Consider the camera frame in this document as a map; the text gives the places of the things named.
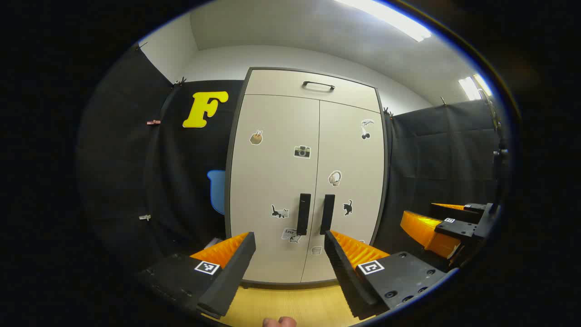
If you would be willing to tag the pink clip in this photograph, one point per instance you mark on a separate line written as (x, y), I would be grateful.
(153, 122)

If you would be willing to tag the white cabinet door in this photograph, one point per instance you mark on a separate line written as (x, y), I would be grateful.
(272, 181)
(358, 168)

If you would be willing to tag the white cabinet top flap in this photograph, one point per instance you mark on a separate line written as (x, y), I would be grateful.
(281, 86)

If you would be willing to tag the black stand pole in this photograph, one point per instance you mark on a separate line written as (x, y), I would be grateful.
(500, 181)

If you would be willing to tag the white clip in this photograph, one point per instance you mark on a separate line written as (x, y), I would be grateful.
(145, 217)

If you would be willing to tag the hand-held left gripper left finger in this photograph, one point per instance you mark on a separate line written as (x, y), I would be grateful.
(231, 277)

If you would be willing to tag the small ceiling light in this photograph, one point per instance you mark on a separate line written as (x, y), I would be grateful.
(472, 87)

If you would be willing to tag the white double-door shoe cabinet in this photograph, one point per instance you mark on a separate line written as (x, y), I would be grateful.
(228, 200)

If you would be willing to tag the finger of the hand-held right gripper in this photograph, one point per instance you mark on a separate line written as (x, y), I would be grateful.
(454, 210)
(424, 231)

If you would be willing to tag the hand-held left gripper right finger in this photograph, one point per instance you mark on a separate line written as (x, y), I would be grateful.
(345, 281)

